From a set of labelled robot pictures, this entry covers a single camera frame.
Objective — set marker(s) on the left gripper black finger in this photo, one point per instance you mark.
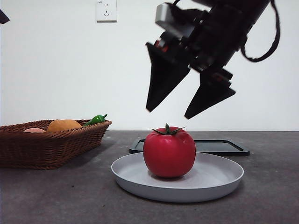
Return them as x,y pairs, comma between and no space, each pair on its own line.
2,18

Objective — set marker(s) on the pale grey round plate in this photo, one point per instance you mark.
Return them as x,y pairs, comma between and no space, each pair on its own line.
177,189

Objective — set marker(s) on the green pepper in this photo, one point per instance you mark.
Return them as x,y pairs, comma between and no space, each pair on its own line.
95,120

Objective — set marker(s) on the pale pink vegetable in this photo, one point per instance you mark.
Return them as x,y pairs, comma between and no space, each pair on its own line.
35,130

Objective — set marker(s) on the dark rectangular tray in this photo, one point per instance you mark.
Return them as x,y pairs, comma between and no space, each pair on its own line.
217,147

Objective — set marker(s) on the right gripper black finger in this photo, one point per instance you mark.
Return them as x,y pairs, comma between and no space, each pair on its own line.
210,95
163,77

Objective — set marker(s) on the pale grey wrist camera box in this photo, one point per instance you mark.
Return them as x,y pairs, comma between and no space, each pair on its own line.
172,16

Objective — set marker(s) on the white wall socket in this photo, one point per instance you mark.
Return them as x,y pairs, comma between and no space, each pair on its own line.
107,11

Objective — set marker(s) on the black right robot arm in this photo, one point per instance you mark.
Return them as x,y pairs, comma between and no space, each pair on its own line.
245,11

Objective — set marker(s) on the red tomato with green stem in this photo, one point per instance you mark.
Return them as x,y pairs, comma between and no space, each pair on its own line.
169,154

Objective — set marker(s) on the brown wicker basket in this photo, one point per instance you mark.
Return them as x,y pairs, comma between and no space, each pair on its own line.
46,149

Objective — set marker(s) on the orange round fruit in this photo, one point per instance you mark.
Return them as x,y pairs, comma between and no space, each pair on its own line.
64,125

